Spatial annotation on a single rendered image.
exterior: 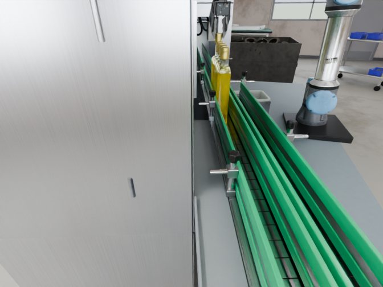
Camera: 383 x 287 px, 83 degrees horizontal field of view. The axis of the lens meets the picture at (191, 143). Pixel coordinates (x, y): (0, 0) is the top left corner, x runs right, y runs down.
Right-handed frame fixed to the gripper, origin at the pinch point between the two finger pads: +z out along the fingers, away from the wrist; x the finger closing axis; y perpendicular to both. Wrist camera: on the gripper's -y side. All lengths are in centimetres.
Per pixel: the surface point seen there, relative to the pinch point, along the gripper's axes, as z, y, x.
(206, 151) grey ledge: 30, 56, -11
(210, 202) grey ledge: 30, 79, -12
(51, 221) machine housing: 37, 77, -54
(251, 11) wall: -2, -614, 187
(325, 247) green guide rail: 22, 97, 4
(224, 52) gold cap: 3.7, 24.6, -1.3
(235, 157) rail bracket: 18, 77, -7
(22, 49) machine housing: -6, 77, -45
